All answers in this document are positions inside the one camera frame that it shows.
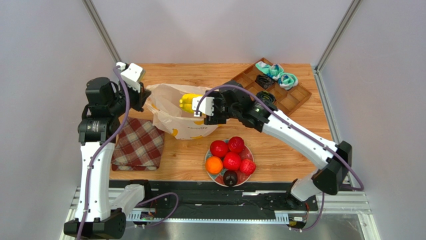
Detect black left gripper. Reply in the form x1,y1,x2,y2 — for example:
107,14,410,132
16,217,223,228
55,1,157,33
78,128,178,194
108,78,151,117

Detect translucent white plastic bag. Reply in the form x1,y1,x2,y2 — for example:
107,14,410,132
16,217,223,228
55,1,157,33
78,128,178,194
144,83,218,140

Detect yellow fake banana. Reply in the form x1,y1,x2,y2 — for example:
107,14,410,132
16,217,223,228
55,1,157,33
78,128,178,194
179,93,202,114

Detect red fake apple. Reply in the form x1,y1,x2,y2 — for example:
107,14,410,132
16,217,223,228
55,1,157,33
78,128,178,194
227,136,245,154

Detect red fake tomato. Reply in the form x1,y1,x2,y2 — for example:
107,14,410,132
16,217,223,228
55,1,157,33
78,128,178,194
209,140,229,158

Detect orange fake fruit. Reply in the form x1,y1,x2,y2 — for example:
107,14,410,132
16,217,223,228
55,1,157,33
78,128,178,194
204,156,223,175

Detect red fake pomegranate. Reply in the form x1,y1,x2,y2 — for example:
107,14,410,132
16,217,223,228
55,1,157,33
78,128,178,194
239,158,257,176

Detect dark purple fake fruit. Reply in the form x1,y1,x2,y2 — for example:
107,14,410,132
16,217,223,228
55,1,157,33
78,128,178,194
222,170,238,187

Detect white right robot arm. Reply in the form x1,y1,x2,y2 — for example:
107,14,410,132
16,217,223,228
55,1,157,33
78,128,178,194
192,80,353,202

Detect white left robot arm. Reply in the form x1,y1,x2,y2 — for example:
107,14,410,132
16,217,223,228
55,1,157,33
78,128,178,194
63,77,151,240

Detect dark blue yellow rolled sock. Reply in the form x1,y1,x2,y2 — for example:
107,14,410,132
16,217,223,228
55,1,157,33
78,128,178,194
256,90,276,105

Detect black rolled sock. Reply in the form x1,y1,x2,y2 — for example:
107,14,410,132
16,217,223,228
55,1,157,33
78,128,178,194
255,74,275,90

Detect red plaid folded cloth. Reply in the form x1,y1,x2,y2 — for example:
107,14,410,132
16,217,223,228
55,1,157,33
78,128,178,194
111,117,165,171

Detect teal and red ceramic plate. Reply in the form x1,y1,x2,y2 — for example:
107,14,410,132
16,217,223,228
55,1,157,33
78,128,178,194
204,137,257,187

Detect teal white rolled sock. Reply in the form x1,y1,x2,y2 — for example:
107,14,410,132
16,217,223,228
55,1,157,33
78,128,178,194
255,61,285,81

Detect wooden compartment tray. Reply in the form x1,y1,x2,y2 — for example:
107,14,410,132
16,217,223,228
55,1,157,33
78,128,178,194
232,63,312,116

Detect teal blue rolled sock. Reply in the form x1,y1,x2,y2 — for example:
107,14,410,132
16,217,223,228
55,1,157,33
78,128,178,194
277,72,299,91

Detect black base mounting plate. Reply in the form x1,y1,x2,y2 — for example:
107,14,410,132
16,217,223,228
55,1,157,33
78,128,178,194
141,180,319,221

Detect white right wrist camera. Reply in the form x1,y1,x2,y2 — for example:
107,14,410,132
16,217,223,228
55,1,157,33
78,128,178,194
191,96,214,117

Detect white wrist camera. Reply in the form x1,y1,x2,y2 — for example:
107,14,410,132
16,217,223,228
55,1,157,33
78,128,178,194
115,62,146,93
191,96,214,117

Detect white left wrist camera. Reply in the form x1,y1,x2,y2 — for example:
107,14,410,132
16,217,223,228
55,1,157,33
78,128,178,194
115,62,146,93

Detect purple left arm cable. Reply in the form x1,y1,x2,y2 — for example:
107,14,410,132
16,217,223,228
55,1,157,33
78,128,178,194
75,65,180,240

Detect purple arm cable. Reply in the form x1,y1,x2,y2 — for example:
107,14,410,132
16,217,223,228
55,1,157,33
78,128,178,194
75,65,180,240
194,84,365,233

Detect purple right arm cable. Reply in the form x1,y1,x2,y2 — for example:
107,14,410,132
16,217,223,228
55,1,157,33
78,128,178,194
194,84,365,233

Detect aluminium frame rail left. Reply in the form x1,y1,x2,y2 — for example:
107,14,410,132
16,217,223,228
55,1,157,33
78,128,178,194
81,0,122,68

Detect aluminium frame rail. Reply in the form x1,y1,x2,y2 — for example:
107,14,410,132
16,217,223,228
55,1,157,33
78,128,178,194
81,0,122,68
314,0,363,73

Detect aluminium frame rail right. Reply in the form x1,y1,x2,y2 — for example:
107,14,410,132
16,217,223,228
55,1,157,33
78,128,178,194
314,0,363,73

